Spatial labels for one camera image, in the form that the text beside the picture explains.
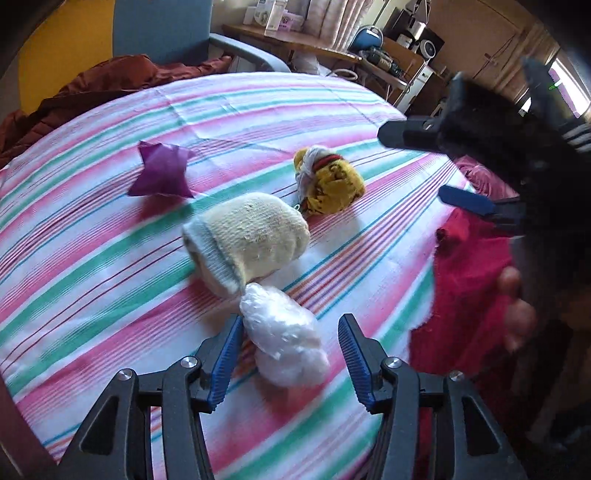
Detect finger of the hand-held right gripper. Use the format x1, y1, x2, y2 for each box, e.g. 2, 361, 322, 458
377, 115, 450, 151
438, 185, 527, 237

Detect blue bag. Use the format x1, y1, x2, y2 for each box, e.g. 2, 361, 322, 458
348, 25, 385, 50

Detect red cloth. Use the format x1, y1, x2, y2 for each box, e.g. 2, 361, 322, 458
409, 154, 536, 416

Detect striped tablecloth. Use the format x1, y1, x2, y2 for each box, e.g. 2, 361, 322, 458
0, 71, 476, 480

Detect purple folded paper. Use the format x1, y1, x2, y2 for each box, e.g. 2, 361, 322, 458
128, 141, 197, 199

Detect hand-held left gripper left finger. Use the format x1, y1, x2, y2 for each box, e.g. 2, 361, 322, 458
55, 314, 245, 480

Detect white plastic bag wad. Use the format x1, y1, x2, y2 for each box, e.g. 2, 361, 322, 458
239, 282, 331, 387

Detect grey yellow blue chair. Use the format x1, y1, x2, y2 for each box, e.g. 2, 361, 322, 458
18, 0, 291, 116

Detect white cartons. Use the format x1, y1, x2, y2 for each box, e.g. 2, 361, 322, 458
242, 0, 306, 34

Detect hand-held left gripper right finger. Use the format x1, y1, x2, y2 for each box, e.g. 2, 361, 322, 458
337, 313, 529, 480

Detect wooden wardrobe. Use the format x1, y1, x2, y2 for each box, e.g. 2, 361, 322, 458
416, 0, 560, 121

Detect cream knitted sock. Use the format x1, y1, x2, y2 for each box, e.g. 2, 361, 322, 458
181, 191, 311, 296

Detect person's right hand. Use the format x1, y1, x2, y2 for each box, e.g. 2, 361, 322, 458
498, 267, 539, 352

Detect small white cabinet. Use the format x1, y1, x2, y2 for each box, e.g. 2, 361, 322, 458
405, 65, 435, 117

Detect wooden desk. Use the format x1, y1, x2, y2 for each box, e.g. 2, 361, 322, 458
222, 23, 411, 90

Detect maroon jacket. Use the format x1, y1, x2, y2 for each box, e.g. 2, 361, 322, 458
0, 54, 232, 169

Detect pale curtain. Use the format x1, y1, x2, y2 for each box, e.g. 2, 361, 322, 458
308, 0, 371, 49

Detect black stereo speakers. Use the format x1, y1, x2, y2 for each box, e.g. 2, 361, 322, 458
383, 8, 446, 59

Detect yellow plush toy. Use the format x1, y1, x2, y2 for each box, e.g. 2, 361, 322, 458
294, 145, 366, 217

